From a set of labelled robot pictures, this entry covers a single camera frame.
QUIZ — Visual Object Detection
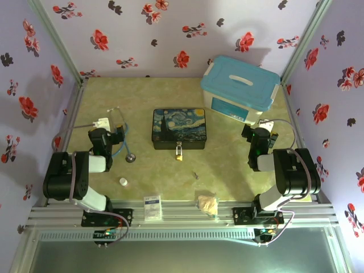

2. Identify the starry night tin box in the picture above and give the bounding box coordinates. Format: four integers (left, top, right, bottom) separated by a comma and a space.
152, 107, 207, 151

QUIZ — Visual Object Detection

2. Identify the grey slotted cable duct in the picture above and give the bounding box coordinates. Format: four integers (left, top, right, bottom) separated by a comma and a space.
38, 229, 256, 243

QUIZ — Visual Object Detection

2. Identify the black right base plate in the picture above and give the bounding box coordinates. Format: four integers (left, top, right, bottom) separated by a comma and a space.
232, 206, 285, 227

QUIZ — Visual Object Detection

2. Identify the aluminium frame post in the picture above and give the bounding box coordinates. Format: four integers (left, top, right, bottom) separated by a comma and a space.
27, 0, 88, 86
280, 0, 334, 86

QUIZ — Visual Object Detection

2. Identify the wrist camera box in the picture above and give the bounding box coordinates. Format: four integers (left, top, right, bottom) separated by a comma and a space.
257, 118, 275, 130
92, 117, 111, 129

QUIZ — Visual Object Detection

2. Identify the grey left arm cable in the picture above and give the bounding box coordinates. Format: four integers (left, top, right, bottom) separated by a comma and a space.
52, 122, 129, 247

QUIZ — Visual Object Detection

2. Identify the aluminium table edge rail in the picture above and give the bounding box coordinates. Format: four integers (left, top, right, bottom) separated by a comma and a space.
27, 198, 341, 229

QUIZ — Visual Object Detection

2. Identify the white sealed packet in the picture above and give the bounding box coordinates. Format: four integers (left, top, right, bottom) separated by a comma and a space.
143, 195, 164, 222

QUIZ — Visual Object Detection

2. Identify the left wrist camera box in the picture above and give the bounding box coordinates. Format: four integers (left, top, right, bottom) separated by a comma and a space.
92, 117, 111, 129

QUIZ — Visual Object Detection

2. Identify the blue stethoscope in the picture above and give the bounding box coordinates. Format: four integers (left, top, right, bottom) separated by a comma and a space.
107, 105, 137, 164

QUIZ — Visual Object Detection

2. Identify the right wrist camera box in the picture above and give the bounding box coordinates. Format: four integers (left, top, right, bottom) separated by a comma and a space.
257, 118, 275, 130

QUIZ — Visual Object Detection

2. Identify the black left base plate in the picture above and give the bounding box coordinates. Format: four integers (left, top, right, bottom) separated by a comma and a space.
81, 208, 134, 228

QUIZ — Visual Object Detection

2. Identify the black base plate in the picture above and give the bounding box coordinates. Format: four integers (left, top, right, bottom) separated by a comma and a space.
232, 206, 285, 227
81, 208, 134, 228

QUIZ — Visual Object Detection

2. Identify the white blue-lidded storage box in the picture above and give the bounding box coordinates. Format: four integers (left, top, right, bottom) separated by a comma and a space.
200, 55, 282, 126

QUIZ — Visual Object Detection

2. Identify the aluminium side rail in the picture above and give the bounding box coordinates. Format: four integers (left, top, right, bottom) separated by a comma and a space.
281, 82, 333, 204
44, 79, 88, 207

